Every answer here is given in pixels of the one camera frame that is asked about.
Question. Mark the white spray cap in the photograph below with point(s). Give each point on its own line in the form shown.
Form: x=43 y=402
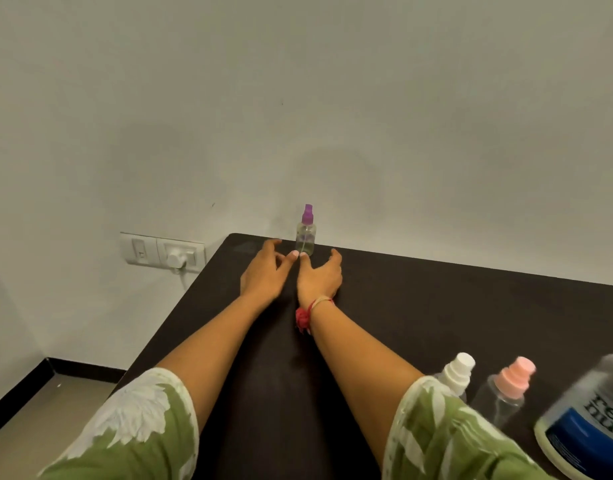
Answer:
x=459 y=372

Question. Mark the purple spray cap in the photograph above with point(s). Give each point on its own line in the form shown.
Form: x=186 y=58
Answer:
x=307 y=214

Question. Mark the person's left hand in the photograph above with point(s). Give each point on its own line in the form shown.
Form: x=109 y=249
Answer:
x=264 y=277

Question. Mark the small round bottle purple print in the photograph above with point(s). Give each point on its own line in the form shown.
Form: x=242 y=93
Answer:
x=306 y=239

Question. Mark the green floral sleeve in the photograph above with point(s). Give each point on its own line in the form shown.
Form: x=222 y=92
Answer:
x=446 y=439
x=131 y=429

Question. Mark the white wall socket panel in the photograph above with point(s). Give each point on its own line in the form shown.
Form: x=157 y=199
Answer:
x=141 y=249

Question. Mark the person's right hand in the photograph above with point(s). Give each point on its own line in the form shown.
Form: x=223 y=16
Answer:
x=319 y=282

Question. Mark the person's left forearm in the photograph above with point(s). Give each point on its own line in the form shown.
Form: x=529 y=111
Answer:
x=211 y=359

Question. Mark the pink spray cap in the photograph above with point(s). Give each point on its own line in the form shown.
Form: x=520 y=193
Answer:
x=516 y=377

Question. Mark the white plug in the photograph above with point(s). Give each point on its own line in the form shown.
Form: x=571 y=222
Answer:
x=176 y=258

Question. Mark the green floral right sleeve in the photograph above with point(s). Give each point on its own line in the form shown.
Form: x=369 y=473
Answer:
x=446 y=439

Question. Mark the green floral left sleeve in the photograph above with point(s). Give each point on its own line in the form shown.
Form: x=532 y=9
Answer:
x=131 y=429

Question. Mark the person's right forearm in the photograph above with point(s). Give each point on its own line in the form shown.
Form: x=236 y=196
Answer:
x=361 y=374

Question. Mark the small clear bottle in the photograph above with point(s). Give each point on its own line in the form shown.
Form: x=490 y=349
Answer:
x=496 y=407
x=462 y=397

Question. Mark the red thread wristband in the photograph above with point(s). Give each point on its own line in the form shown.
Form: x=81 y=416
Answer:
x=302 y=319

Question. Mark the large clear bottle blue label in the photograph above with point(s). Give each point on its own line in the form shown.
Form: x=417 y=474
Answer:
x=586 y=424

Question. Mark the black skirting board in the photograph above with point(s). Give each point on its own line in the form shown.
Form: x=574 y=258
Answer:
x=16 y=399

